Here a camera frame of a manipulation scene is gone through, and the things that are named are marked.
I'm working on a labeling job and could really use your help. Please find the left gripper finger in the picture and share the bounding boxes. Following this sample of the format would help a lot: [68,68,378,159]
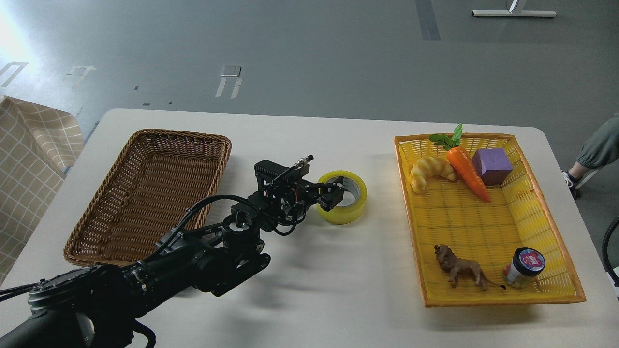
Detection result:
[317,176,344,194]
[316,192,343,212]

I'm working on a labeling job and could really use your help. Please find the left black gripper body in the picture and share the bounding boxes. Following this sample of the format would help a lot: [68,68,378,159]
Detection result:
[283,180,320,218]

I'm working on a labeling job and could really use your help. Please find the yellow tape roll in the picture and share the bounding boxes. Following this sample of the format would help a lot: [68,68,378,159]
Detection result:
[317,170,368,225]

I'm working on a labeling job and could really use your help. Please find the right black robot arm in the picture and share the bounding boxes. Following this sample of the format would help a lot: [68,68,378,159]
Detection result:
[602,215,619,289]

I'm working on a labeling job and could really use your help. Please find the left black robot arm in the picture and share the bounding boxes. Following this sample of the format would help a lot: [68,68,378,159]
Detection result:
[1,156,345,348]

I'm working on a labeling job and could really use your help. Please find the toy croissant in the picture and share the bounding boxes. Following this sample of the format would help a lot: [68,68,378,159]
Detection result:
[409,157,457,194]

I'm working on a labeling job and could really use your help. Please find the toy carrot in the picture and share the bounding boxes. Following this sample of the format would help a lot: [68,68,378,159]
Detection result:
[428,123,491,203]

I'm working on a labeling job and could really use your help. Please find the toy lion figure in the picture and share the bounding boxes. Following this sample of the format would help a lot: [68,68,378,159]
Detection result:
[433,244,506,291]

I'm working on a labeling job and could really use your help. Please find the brown wicker basket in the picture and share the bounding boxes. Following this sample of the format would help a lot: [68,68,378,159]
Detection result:
[63,129,232,266]

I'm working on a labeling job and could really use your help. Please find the yellow plastic basket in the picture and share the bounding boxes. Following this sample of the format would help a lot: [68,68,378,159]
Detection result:
[394,133,586,307]

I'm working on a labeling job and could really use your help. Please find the purple cube block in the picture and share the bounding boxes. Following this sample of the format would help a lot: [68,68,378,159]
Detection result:
[472,148,513,187]

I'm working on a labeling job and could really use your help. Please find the small jar dark lid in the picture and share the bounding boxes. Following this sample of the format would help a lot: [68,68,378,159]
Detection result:
[502,247,546,289]

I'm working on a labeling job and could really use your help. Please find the white metal stand base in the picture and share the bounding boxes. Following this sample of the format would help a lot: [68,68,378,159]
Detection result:
[471,0,557,18]

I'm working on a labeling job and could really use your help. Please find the beige checkered cloth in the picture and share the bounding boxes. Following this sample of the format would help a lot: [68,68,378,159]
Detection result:
[0,96,85,280]

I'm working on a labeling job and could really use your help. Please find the person leg grey trousers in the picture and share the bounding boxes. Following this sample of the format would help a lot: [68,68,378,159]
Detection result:
[562,112,619,200]

